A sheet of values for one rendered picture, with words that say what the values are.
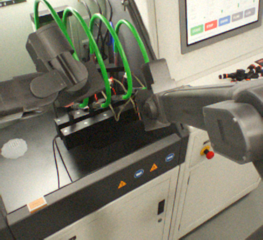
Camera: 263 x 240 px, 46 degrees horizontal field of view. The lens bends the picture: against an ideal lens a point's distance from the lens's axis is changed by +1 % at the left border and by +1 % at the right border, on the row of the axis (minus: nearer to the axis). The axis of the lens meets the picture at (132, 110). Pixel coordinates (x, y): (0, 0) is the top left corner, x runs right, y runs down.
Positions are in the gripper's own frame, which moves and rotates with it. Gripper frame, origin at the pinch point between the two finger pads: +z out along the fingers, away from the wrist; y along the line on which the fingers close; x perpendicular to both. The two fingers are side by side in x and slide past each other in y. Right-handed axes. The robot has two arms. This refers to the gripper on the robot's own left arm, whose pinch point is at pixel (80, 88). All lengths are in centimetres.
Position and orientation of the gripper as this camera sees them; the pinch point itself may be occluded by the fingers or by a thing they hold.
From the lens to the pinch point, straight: 74.7
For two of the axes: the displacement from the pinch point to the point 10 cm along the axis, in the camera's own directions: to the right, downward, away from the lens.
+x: 4.3, 9.0, 0.0
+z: -0.9, 0.5, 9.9
